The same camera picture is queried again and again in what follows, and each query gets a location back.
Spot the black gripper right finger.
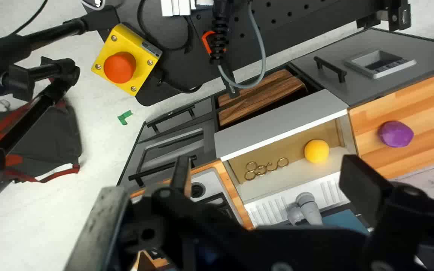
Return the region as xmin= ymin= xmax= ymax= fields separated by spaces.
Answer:
xmin=337 ymin=153 xmax=395 ymax=218

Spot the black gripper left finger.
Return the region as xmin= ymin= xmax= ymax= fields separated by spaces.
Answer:
xmin=169 ymin=155 xmax=199 ymax=198

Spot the orange plushy ball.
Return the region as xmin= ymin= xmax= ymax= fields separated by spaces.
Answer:
xmin=303 ymin=138 xmax=331 ymax=165

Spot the purple plushy ball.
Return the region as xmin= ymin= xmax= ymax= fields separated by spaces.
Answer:
xmin=376 ymin=118 xmax=416 ymax=149

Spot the toy kitchen with wooden counter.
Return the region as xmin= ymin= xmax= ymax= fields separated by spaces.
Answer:
xmin=117 ymin=27 xmax=434 ymax=231

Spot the white toy sink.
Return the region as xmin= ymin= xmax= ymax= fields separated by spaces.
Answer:
xmin=212 ymin=88 xmax=358 ymax=228

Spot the black stove knob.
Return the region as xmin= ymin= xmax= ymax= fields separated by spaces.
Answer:
xmin=190 ymin=182 xmax=206 ymax=198

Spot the short teal planter box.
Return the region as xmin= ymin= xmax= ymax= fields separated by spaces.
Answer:
xmin=321 ymin=206 xmax=370 ymax=234

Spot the grey toy faucet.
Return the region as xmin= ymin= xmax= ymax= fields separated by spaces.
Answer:
xmin=285 ymin=191 xmax=324 ymax=227

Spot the green tape mark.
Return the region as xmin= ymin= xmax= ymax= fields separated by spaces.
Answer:
xmin=116 ymin=109 xmax=134 ymax=126

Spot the yellow emergency stop button box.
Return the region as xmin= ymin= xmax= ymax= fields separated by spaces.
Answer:
xmin=90 ymin=22 xmax=164 ymax=97

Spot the black clamp with orange grip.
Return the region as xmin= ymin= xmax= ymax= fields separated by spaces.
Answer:
xmin=199 ymin=28 xmax=217 ymax=57

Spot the black and red bag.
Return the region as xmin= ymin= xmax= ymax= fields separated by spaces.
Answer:
xmin=0 ymin=96 xmax=83 ymax=254

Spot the black pegboard table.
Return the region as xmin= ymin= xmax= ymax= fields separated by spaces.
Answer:
xmin=83 ymin=0 xmax=413 ymax=106

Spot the black oven door handle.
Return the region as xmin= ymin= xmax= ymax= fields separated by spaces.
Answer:
xmin=144 ymin=103 xmax=197 ymax=132

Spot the black cabinet door handle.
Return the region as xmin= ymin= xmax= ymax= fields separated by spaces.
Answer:
xmin=312 ymin=54 xmax=348 ymax=84

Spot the black ribbed cable sleeve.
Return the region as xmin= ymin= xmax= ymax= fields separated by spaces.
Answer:
xmin=209 ymin=0 xmax=232 ymax=66

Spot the grey cable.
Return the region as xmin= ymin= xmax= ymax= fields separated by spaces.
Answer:
xmin=215 ymin=0 xmax=269 ymax=96

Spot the black clamp mount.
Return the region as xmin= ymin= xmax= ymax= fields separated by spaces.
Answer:
xmin=0 ymin=9 xmax=108 ymax=167

